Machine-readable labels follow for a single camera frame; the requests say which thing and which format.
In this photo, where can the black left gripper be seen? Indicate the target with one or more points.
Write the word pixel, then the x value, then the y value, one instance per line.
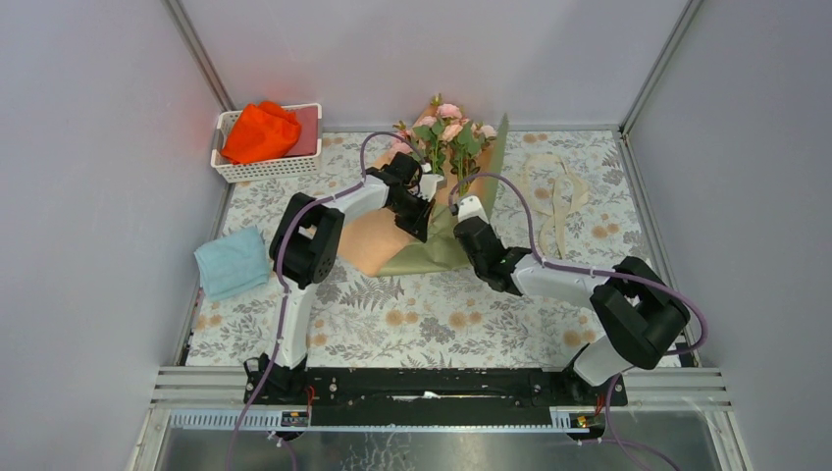
pixel 415 224

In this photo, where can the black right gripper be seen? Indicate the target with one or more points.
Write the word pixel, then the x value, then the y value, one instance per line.
pixel 481 217

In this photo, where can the olive green wrapping paper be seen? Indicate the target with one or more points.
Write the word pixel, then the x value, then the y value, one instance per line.
pixel 443 251

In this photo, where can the orange wrapping paper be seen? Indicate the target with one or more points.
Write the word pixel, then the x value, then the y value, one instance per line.
pixel 376 247

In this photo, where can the pink fake flower bunch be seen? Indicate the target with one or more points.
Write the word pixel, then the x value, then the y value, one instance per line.
pixel 448 143

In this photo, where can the cream ribbon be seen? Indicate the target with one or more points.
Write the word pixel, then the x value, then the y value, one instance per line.
pixel 556 192

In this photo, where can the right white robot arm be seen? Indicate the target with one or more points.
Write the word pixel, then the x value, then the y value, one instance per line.
pixel 641 319

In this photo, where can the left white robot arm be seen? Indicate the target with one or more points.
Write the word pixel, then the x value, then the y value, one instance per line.
pixel 305 246

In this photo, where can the dark red cloth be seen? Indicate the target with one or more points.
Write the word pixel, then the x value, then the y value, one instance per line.
pixel 308 117

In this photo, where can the white perforated plastic basket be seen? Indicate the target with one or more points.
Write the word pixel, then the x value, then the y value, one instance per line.
pixel 276 168

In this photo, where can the orange cloth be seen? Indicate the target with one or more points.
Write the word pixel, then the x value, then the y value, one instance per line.
pixel 262 132

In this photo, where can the light blue towel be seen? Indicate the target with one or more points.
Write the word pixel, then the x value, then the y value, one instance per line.
pixel 232 264

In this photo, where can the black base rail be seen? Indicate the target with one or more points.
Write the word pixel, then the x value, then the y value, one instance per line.
pixel 417 397

